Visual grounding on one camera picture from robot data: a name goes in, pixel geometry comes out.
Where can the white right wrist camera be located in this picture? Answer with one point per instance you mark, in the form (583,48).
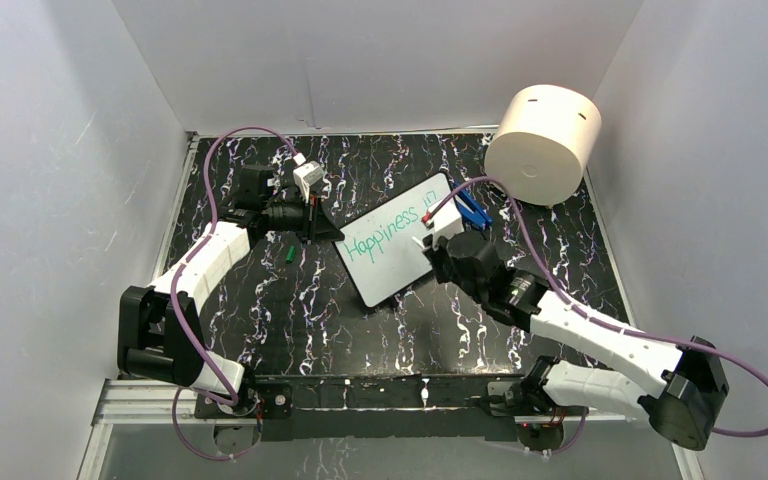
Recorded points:
(442,221)

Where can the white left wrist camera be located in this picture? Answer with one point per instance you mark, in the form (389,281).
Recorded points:
(307,176)

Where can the aluminium frame rail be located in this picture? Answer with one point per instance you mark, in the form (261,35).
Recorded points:
(331,427)

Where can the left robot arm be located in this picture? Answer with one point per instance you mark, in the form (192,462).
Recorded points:
(159,333)

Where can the white whiteboard black frame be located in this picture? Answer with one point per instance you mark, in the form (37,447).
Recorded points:
(378,251)

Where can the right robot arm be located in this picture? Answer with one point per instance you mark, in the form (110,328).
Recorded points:
(679,391)

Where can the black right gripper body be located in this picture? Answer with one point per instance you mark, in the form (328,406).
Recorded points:
(444,271)

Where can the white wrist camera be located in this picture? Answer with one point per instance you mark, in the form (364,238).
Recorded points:
(442,221)
(307,176)

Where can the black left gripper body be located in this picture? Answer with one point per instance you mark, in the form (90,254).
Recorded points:
(287,217)

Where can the cream cylindrical container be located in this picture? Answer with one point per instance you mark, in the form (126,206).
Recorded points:
(542,146)

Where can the white marker pen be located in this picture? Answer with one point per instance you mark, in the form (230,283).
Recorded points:
(420,244)

